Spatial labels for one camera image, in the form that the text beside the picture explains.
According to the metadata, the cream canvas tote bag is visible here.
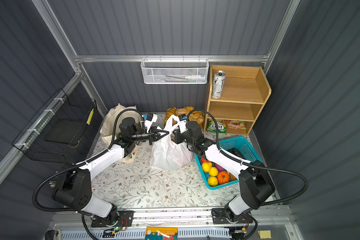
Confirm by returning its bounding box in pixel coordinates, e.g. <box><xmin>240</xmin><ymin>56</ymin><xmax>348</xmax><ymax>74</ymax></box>
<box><xmin>100</xmin><ymin>103</ymin><xmax>142</xmax><ymax>164</ymax></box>

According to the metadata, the white plastic grocery bag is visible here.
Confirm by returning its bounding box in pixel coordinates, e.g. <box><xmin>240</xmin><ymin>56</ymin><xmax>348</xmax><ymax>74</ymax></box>
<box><xmin>149</xmin><ymin>115</ymin><xmax>194</xmax><ymax>171</ymax></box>

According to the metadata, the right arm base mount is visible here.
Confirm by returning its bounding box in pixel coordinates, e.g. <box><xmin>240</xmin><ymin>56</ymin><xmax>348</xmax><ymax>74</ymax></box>
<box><xmin>211</xmin><ymin>208</ymin><xmax>253</xmax><ymax>225</ymax></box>

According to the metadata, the white wire wall basket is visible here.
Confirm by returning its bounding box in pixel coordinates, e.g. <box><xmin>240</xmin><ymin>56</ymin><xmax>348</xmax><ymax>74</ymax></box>
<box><xmin>141</xmin><ymin>58</ymin><xmax>210</xmax><ymax>85</ymax></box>

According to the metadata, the green snack packet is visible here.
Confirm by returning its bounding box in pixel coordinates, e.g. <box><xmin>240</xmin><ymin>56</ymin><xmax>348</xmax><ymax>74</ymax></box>
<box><xmin>207</xmin><ymin>120</ymin><xmax>227</xmax><ymax>134</ymax></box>

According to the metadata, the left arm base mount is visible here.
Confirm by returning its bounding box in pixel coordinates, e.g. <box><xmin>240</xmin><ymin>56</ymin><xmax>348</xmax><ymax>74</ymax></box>
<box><xmin>91</xmin><ymin>210</ymin><xmax>135</xmax><ymax>228</ymax></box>

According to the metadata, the black wire wall basket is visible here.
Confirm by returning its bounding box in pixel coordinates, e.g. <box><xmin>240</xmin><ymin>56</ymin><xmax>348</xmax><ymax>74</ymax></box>
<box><xmin>12</xmin><ymin>91</ymin><xmax>103</xmax><ymax>165</ymax></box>

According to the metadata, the colourful book at front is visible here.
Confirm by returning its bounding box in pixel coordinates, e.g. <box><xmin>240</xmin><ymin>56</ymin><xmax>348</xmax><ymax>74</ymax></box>
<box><xmin>145</xmin><ymin>227</ymin><xmax>178</xmax><ymax>240</ymax></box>

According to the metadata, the bread rolls cluster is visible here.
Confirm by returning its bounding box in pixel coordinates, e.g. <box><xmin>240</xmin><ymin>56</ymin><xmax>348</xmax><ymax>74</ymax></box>
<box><xmin>164</xmin><ymin>106</ymin><xmax>205</xmax><ymax>128</ymax></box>

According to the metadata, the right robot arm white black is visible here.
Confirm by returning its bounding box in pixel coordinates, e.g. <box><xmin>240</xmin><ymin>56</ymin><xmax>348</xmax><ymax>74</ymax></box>
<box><xmin>174</xmin><ymin>115</ymin><xmax>309</xmax><ymax>222</ymax></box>

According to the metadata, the red tomato toy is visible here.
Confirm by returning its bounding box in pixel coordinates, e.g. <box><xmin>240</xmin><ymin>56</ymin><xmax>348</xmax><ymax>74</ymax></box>
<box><xmin>200</xmin><ymin>158</ymin><xmax>209</xmax><ymax>164</ymax></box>

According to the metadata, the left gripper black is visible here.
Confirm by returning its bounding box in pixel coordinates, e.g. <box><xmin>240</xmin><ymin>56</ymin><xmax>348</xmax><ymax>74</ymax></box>
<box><xmin>130</xmin><ymin>126</ymin><xmax>169</xmax><ymax>146</ymax></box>

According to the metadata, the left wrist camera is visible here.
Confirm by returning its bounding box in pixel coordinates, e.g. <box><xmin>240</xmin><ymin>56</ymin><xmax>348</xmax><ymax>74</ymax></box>
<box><xmin>142</xmin><ymin>113</ymin><xmax>158</xmax><ymax>133</ymax></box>

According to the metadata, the yellow sticky note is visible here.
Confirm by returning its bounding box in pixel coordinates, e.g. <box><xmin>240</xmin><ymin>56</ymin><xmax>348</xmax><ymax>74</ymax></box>
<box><xmin>258</xmin><ymin>230</ymin><xmax>272</xmax><ymax>240</ymax></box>

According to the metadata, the yellow lemon lower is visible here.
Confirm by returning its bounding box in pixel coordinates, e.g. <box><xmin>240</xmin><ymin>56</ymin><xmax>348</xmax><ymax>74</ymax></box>
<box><xmin>208</xmin><ymin>176</ymin><xmax>219</xmax><ymax>187</ymax></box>

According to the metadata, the orange pumpkin toy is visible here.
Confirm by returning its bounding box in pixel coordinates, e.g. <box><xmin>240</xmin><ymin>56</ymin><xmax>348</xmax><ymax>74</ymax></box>
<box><xmin>217</xmin><ymin>171</ymin><xmax>231</xmax><ymax>185</ymax></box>

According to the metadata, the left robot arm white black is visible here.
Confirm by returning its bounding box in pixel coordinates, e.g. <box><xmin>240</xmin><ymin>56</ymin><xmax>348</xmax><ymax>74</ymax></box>
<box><xmin>32</xmin><ymin>110</ymin><xmax>170</xmax><ymax>218</ymax></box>

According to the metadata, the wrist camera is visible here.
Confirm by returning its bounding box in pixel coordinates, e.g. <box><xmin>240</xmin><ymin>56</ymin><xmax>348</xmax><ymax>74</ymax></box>
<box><xmin>142</xmin><ymin>113</ymin><xmax>158</xmax><ymax>133</ymax></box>
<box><xmin>178</xmin><ymin>114</ymin><xmax>187</xmax><ymax>134</ymax></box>

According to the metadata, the wooden shelf unit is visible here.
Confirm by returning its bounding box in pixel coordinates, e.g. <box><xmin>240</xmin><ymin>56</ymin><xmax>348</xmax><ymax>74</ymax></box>
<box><xmin>205</xmin><ymin>65</ymin><xmax>272</xmax><ymax>136</ymax></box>

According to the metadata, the yellow lemon upper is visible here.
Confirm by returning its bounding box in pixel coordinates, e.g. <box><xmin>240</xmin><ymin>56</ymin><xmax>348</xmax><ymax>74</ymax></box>
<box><xmin>201</xmin><ymin>162</ymin><xmax>213</xmax><ymax>173</ymax></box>

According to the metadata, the floral table mat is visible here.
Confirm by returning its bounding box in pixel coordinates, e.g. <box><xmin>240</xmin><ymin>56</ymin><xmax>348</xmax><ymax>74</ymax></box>
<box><xmin>91</xmin><ymin>142</ymin><xmax>240</xmax><ymax>209</ymax></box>

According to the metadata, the pink snack packet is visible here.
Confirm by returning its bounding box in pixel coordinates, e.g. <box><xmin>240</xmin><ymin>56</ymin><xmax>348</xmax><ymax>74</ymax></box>
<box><xmin>227</xmin><ymin>120</ymin><xmax>247</xmax><ymax>130</ymax></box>

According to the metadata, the yellow lemon middle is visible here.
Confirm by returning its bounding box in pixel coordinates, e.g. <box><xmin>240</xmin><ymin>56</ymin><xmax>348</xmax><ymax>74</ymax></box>
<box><xmin>208</xmin><ymin>167</ymin><xmax>219</xmax><ymax>177</ymax></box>

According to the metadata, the teal plastic fruit basket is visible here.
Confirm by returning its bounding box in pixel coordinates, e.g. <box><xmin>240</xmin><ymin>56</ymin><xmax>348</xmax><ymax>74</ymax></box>
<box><xmin>195</xmin><ymin>136</ymin><xmax>262</xmax><ymax>190</ymax></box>

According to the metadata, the silver can left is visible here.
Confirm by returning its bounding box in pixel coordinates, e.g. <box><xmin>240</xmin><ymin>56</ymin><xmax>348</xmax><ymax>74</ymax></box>
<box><xmin>211</xmin><ymin>71</ymin><xmax>226</xmax><ymax>99</ymax></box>

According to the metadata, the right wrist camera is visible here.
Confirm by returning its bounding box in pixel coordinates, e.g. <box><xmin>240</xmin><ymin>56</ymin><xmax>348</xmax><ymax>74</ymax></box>
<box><xmin>178</xmin><ymin>114</ymin><xmax>187</xmax><ymax>134</ymax></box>

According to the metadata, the toothpaste tube in basket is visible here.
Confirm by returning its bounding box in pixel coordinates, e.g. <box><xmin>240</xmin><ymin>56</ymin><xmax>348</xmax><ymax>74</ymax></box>
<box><xmin>185</xmin><ymin>75</ymin><xmax>206</xmax><ymax>81</ymax></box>

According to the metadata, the yellow lemon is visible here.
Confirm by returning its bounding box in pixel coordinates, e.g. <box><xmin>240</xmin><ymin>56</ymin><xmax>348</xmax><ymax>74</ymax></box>
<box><xmin>208</xmin><ymin>167</ymin><xmax>219</xmax><ymax>177</ymax></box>
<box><xmin>201</xmin><ymin>162</ymin><xmax>213</xmax><ymax>173</ymax></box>
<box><xmin>208</xmin><ymin>176</ymin><xmax>219</xmax><ymax>187</ymax></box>

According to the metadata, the purple onion toy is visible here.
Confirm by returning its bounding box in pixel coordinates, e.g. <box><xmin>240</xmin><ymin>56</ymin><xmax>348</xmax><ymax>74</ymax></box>
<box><xmin>214</xmin><ymin>164</ymin><xmax>225</xmax><ymax>171</ymax></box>

